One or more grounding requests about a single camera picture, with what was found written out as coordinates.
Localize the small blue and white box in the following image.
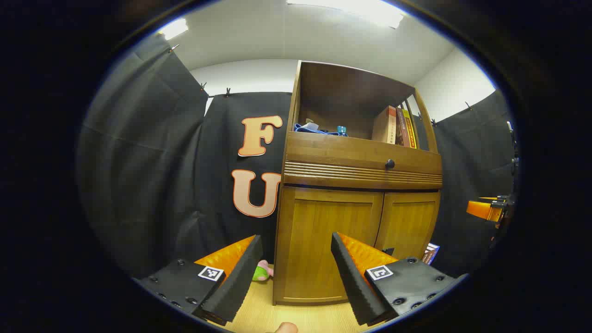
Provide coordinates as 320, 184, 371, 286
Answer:
422, 243, 440, 266

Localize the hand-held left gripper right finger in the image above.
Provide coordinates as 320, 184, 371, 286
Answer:
331, 232, 469, 327

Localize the green and pink plush toy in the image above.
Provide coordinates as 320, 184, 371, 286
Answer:
252, 260, 274, 282

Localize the wooden double-door shoe cabinet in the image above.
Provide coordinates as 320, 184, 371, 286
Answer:
273, 60, 444, 306

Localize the dark red book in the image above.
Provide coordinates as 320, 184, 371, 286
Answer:
395, 107, 410, 148

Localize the long ceiling light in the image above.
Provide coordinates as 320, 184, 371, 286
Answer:
286, 0, 405, 29

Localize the wooden cabinet drawer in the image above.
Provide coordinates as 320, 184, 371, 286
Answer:
283, 131, 444, 190

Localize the black backdrop cloth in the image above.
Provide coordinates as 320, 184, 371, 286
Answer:
76, 33, 521, 278

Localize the blue strap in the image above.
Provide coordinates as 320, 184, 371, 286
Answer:
294, 123, 340, 136

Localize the small ceiling light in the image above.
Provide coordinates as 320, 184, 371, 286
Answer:
157, 18, 189, 41

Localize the wooden cabinet door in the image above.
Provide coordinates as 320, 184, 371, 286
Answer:
282, 186, 384, 302
375, 191, 440, 262

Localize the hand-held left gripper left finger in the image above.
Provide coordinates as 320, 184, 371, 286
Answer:
133, 234, 264, 326

